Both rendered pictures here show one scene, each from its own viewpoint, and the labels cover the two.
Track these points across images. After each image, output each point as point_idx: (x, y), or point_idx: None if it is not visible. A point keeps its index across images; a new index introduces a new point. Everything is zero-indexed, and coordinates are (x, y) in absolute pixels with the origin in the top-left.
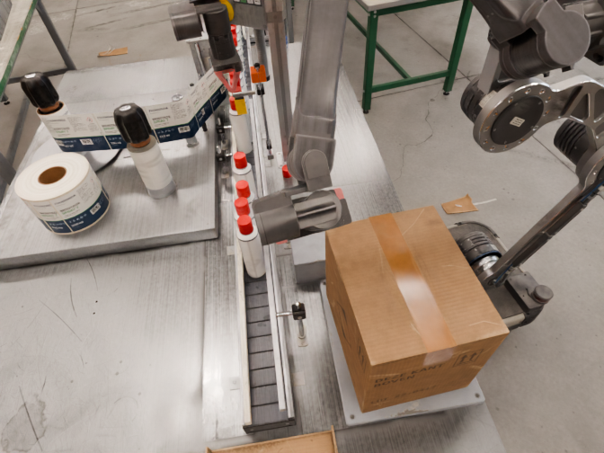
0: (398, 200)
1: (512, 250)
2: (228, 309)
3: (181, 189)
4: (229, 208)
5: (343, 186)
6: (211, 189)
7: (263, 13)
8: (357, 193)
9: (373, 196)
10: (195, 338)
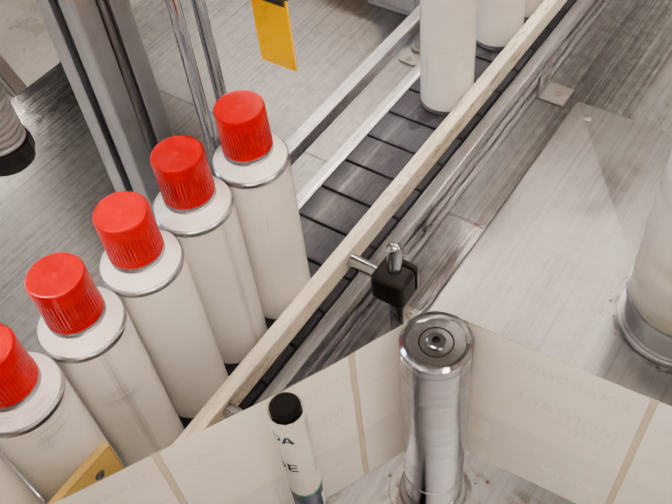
0: (132, 9)
1: (11, 78)
2: (637, 3)
3: (607, 276)
4: (481, 200)
5: (172, 91)
6: (507, 214)
7: None
8: (172, 62)
9: (155, 40)
10: None
